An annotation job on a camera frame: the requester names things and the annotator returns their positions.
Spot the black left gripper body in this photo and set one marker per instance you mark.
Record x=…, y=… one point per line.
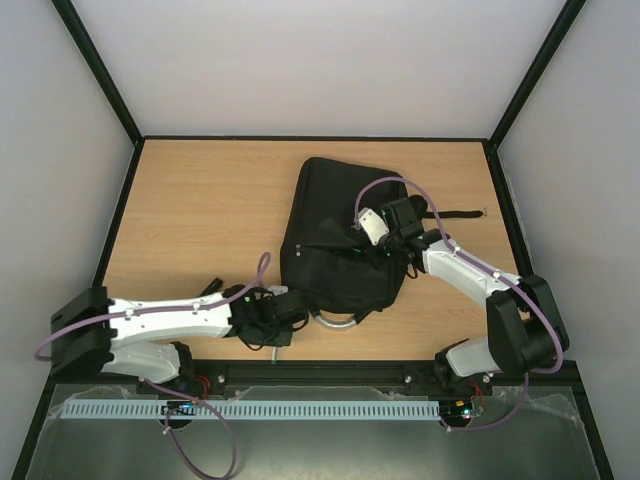
x=275, y=336

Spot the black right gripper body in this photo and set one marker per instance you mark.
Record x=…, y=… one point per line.
x=379, y=250

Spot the black student backpack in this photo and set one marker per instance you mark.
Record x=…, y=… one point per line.
x=323, y=257

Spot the pink highlighter black body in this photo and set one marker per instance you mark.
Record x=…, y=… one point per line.
x=213, y=287

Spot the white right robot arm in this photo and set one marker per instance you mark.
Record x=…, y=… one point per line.
x=525, y=331

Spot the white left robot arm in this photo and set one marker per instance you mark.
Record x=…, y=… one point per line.
x=95, y=334

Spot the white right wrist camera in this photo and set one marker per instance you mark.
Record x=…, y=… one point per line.
x=372, y=224

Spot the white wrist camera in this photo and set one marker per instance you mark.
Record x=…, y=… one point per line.
x=278, y=289
x=372, y=224

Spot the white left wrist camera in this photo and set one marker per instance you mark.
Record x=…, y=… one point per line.
x=278, y=289

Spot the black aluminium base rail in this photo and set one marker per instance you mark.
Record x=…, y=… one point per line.
x=412, y=378

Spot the light blue cable duct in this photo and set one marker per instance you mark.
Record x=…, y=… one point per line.
x=77, y=409

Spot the black cage frame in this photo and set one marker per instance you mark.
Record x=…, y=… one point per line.
x=569, y=373

